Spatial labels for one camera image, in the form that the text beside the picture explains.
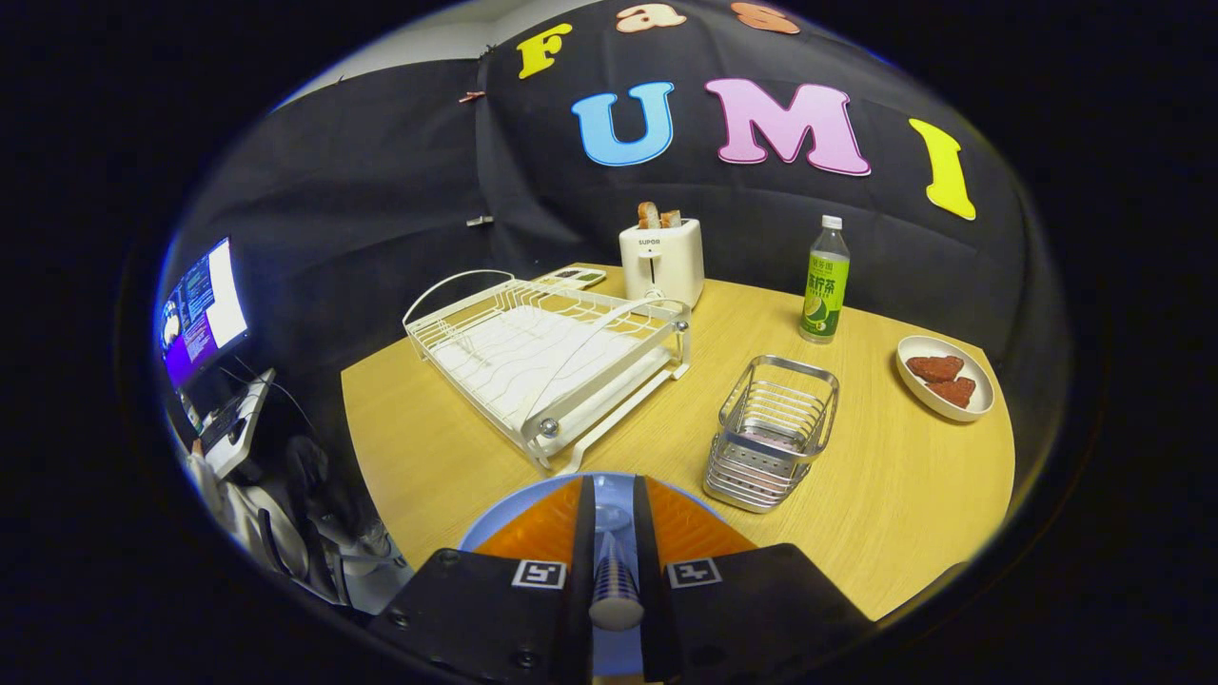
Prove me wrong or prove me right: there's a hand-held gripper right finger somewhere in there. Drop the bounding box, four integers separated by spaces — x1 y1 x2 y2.
632 476 873 684

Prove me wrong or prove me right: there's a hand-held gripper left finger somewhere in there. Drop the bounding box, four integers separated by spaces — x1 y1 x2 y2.
369 476 597 685

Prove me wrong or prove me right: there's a blue plate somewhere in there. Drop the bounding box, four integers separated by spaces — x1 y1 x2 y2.
460 472 734 678

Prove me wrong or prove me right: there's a metal spoon with striped handle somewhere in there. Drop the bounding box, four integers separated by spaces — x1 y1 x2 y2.
590 502 645 632

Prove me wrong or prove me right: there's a white wire dish rack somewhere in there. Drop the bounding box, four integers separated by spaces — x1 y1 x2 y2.
403 269 693 477

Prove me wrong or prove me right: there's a metal wire basket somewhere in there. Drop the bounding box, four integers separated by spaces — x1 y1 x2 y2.
702 355 841 515

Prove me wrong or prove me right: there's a white rack drip tray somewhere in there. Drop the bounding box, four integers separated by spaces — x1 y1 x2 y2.
428 306 669 448

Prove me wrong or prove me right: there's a small white dish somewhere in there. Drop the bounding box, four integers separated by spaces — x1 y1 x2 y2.
895 335 996 423

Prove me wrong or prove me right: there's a white divided condiment tray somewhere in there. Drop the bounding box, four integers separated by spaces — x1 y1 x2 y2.
533 267 608 291

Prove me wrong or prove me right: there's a white toaster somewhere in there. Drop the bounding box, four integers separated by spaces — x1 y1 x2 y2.
619 218 706 309

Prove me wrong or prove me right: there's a green label drink bottle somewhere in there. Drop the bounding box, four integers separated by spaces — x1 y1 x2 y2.
799 215 852 344

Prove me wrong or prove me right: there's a white desk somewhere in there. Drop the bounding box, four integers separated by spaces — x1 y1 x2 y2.
195 368 278 480

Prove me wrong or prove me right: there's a black keyboard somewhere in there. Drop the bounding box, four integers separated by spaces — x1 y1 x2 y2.
199 400 248 455

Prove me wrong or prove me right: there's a black backdrop cloth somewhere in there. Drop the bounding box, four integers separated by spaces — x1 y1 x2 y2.
181 0 1069 496

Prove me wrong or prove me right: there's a computer monitor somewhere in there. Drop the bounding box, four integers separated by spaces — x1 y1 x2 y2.
157 236 254 393

